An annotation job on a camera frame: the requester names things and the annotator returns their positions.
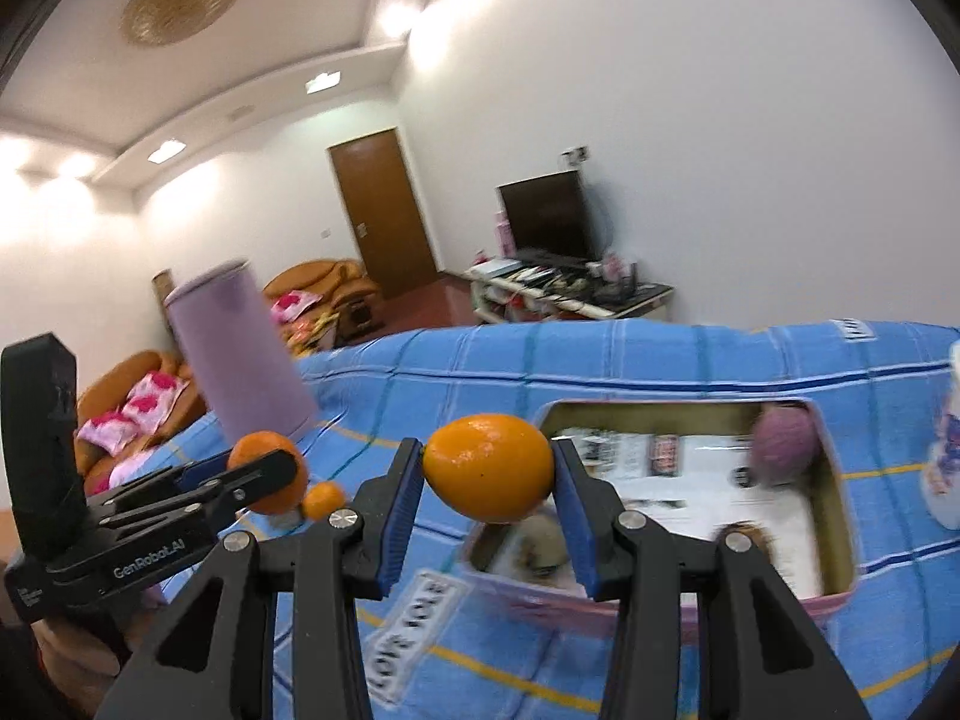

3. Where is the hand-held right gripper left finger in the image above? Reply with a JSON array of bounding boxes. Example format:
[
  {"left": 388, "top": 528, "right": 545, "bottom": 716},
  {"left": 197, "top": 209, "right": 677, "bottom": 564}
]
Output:
[{"left": 94, "top": 436, "right": 427, "bottom": 720}]

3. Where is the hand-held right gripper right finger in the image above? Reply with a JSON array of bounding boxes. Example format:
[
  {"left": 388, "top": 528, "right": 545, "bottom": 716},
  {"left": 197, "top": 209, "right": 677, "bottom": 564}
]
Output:
[{"left": 551, "top": 436, "right": 875, "bottom": 720}]

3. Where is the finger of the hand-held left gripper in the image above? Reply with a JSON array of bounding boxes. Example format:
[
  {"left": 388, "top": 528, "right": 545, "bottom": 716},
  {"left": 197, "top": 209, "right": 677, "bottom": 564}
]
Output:
[
  {"left": 88, "top": 454, "right": 235, "bottom": 511},
  {"left": 97, "top": 451, "right": 301, "bottom": 541}
]

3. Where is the large round orange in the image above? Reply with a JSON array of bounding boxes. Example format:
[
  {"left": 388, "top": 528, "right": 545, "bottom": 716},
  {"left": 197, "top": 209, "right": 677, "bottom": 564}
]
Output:
[{"left": 227, "top": 431, "right": 310, "bottom": 517}]

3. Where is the striped taro chunk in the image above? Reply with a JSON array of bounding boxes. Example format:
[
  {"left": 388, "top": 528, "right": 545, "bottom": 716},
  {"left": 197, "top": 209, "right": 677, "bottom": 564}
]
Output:
[{"left": 514, "top": 514, "right": 575, "bottom": 578}]

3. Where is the pink tin box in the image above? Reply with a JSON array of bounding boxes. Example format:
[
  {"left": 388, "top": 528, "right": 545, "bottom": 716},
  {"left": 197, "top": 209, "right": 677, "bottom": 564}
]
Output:
[{"left": 459, "top": 397, "right": 860, "bottom": 623}]

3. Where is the oval orange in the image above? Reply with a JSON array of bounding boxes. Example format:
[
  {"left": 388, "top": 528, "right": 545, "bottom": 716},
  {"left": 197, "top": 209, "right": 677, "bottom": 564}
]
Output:
[{"left": 422, "top": 414, "right": 556, "bottom": 524}]

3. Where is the small dark brown taro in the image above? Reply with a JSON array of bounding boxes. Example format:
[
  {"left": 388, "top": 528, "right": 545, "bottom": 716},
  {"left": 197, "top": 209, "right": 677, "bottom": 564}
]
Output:
[{"left": 712, "top": 521, "right": 773, "bottom": 563}]

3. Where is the purple radish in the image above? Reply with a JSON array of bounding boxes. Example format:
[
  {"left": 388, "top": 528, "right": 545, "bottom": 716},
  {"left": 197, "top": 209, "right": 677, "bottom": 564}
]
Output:
[{"left": 752, "top": 401, "right": 820, "bottom": 485}]

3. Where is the person's left hand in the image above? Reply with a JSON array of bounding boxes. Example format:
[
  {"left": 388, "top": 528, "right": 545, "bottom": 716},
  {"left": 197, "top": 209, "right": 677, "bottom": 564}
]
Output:
[{"left": 30, "top": 592, "right": 162, "bottom": 680}]

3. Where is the pink floral pillow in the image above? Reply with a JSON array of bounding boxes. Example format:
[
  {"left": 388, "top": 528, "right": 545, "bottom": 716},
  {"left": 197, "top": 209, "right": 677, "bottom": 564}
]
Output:
[
  {"left": 77, "top": 412, "right": 140, "bottom": 455},
  {"left": 124, "top": 371, "right": 188, "bottom": 428},
  {"left": 271, "top": 291, "right": 320, "bottom": 323}
]

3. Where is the brown leather sofa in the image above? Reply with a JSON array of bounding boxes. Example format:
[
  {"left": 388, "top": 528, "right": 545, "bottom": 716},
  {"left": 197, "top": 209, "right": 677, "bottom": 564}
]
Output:
[{"left": 75, "top": 349, "right": 207, "bottom": 496}]

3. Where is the purple electric kettle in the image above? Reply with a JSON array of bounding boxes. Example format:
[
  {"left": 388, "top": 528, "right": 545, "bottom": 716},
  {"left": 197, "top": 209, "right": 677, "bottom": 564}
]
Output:
[{"left": 163, "top": 259, "right": 320, "bottom": 442}]

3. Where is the blue plaid blanket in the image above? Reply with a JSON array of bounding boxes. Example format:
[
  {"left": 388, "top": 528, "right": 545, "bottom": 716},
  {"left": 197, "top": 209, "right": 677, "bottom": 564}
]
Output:
[{"left": 146, "top": 319, "right": 960, "bottom": 720}]

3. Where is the brown leather armchair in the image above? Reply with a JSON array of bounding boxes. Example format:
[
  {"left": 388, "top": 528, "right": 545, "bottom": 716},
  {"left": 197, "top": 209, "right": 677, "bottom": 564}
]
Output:
[{"left": 262, "top": 260, "right": 380, "bottom": 350}]

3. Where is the white television stand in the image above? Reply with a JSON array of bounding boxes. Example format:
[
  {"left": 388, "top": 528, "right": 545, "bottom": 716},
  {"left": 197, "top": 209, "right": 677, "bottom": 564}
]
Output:
[{"left": 465, "top": 259, "right": 674, "bottom": 327}]

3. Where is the brown wooden door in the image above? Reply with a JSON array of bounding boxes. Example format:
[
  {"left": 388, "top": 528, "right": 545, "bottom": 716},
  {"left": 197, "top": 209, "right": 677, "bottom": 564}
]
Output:
[{"left": 328, "top": 127, "right": 438, "bottom": 299}]

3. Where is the black television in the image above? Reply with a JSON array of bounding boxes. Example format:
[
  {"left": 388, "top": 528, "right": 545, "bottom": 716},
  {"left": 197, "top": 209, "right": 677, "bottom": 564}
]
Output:
[{"left": 497, "top": 170, "right": 603, "bottom": 263}]

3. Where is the white floral mug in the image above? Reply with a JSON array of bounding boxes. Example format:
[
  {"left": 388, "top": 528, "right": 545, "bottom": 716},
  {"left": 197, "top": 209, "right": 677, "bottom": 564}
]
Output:
[{"left": 926, "top": 341, "right": 960, "bottom": 530}]

